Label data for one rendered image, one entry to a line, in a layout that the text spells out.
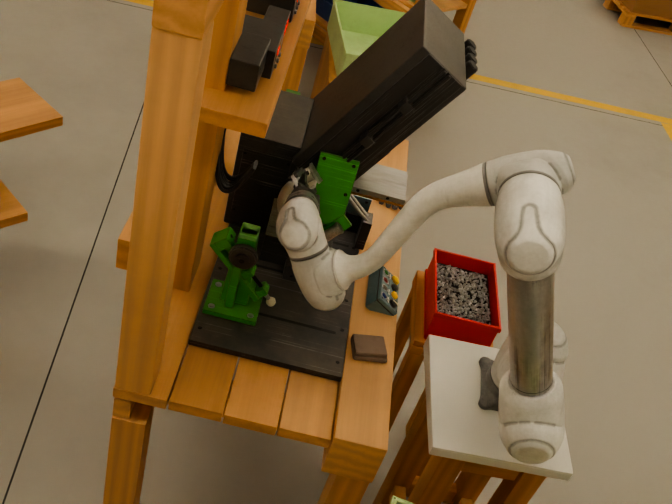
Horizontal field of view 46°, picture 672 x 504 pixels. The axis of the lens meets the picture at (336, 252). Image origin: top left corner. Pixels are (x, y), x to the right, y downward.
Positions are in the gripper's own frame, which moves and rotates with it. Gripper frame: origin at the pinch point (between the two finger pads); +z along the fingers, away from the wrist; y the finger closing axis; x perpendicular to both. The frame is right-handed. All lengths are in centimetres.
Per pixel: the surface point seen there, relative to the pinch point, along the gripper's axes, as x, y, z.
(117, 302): 117, -31, 81
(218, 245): 24.3, 1.3, -22.9
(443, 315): -15, -57, 0
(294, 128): 0.2, 10.8, 18.6
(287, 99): 0.8, 16.9, 33.5
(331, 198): -1.9, -9.4, 4.5
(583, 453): -27, -177, 64
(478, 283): -26, -64, 25
